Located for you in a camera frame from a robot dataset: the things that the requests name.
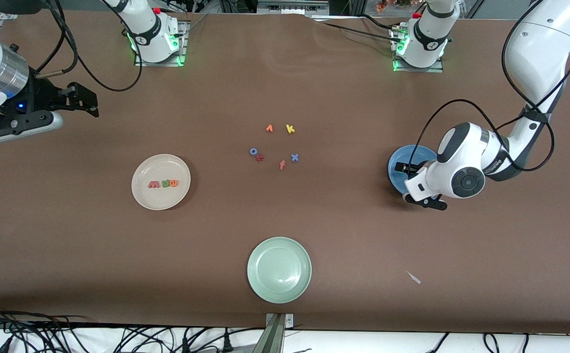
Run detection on blue plate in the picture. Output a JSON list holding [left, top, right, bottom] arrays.
[[388, 145, 440, 196]]

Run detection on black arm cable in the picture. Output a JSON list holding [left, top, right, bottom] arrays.
[[35, 0, 143, 93], [407, 0, 570, 172]]

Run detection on grey metal box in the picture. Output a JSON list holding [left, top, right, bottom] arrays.
[[257, 0, 330, 15]]

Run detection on black cable on table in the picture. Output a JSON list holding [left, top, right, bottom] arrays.
[[314, 14, 403, 44]]

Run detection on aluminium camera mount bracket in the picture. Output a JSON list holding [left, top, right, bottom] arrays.
[[253, 313, 295, 353]]

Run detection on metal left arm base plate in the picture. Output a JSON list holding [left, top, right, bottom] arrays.
[[390, 25, 445, 73]]

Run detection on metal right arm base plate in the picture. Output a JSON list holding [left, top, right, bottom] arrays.
[[134, 20, 187, 67]]

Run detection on brown table cover mat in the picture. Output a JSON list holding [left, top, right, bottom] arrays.
[[0, 7, 570, 335]]

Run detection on orange dried flowers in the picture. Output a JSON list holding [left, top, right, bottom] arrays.
[[375, 0, 413, 13]]

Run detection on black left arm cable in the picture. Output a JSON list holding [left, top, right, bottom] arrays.
[[407, 0, 570, 172]]

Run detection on tangle of black cables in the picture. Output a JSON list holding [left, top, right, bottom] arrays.
[[0, 302, 266, 353]]

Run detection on pale green plate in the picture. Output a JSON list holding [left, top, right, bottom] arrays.
[[247, 237, 312, 304]]

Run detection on beige brown plate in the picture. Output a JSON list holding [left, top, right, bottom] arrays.
[[131, 154, 191, 211]]

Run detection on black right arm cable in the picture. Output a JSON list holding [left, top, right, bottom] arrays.
[[35, 0, 143, 93]]

